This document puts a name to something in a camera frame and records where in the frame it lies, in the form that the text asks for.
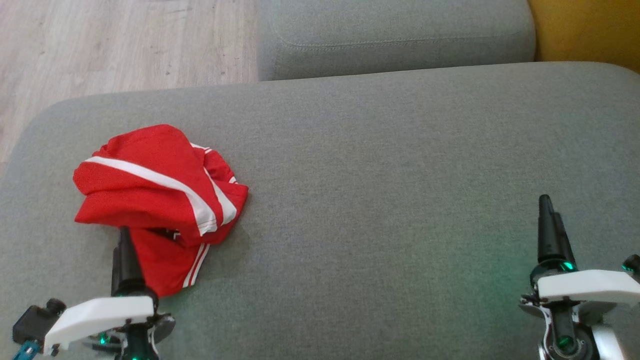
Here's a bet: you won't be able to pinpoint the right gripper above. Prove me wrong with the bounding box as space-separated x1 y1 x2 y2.
519 194 640 360

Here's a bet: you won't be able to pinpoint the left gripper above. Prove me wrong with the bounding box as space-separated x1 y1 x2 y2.
44 226 176 360

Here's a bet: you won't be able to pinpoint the red shorts with white stripe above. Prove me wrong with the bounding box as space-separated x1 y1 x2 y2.
73 124 249 247

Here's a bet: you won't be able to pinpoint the large grey sofa chaise cushion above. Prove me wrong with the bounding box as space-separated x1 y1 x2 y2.
0 61 640 360

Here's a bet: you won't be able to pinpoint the large yellow sofa backrest cushion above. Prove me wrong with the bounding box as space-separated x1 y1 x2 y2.
527 0 640 75

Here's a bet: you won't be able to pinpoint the grey sofa seat cushion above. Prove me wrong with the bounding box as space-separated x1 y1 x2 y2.
256 0 537 82

